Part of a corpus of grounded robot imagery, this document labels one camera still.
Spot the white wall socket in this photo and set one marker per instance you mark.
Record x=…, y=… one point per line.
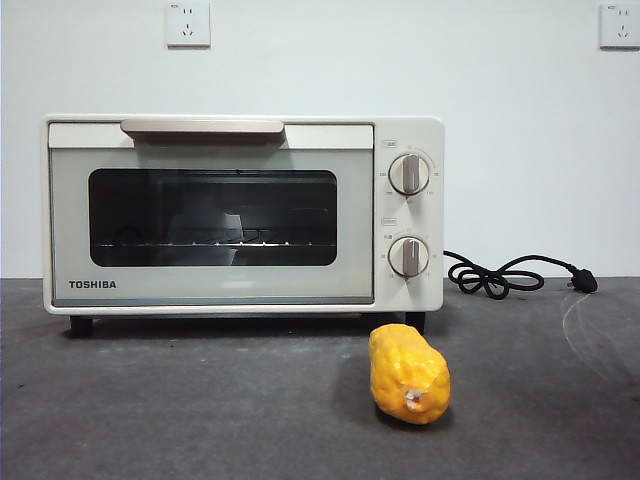
x=621, y=27
x=188, y=25

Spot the temperature knob cream round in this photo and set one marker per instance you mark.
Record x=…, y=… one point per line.
x=409, y=174

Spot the cream toaster oven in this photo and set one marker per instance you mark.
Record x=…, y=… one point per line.
x=410, y=135

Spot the black oven foot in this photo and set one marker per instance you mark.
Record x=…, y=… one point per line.
x=419, y=320
x=81, y=326

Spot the timer knob cream round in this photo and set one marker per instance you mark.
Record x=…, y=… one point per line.
x=409, y=257

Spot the yellow corn cob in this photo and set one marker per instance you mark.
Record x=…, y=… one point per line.
x=405, y=370

